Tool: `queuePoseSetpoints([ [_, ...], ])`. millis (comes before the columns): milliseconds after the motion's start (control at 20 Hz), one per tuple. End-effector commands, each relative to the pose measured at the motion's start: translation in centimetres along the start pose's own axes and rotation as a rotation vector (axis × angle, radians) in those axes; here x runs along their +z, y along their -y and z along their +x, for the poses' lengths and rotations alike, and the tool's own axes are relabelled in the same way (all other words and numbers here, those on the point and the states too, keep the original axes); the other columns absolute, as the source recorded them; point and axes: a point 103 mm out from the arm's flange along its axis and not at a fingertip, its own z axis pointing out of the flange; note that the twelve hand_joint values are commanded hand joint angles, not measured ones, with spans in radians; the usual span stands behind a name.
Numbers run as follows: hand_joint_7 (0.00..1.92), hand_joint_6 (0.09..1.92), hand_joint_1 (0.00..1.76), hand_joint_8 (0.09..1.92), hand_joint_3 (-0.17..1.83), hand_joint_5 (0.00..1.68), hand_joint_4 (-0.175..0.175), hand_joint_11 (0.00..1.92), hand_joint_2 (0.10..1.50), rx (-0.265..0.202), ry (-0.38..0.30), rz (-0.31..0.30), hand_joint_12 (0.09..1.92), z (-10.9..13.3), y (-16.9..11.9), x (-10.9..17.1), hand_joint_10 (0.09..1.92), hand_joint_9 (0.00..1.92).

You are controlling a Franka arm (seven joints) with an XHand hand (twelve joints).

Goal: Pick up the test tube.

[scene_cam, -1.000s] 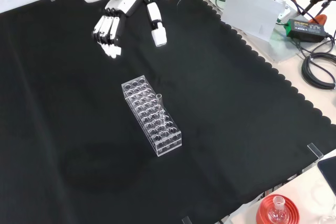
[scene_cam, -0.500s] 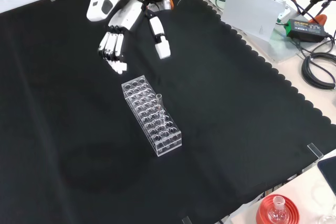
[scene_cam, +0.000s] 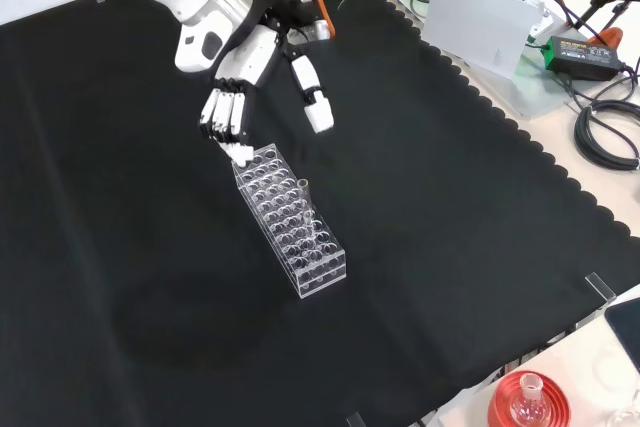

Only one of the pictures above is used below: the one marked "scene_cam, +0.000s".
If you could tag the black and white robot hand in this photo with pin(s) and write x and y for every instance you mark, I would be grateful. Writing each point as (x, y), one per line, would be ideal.
(250, 59)

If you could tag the clear test tube rack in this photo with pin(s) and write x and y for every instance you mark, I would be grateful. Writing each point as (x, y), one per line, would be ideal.
(310, 267)

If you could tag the pale board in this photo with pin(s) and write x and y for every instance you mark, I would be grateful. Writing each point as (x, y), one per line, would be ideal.
(475, 22)

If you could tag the black bench cloth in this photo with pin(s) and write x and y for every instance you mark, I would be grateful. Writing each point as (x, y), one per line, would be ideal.
(450, 197)

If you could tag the black power adapter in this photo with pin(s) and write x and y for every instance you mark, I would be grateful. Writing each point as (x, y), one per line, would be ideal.
(580, 59)

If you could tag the orange plastic piece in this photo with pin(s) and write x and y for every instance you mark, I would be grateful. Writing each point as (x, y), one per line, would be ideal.
(607, 37)

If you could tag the clear round-bottom flask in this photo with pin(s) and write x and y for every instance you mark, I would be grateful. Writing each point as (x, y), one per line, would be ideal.
(530, 409)

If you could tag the dark tablet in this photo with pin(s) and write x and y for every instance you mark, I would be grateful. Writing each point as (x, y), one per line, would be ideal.
(627, 327)

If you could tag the white wrist camera shell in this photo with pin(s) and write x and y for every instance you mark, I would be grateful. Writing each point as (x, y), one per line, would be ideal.
(192, 49)

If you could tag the grey base plate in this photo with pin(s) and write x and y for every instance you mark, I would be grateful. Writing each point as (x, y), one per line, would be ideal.
(530, 92)

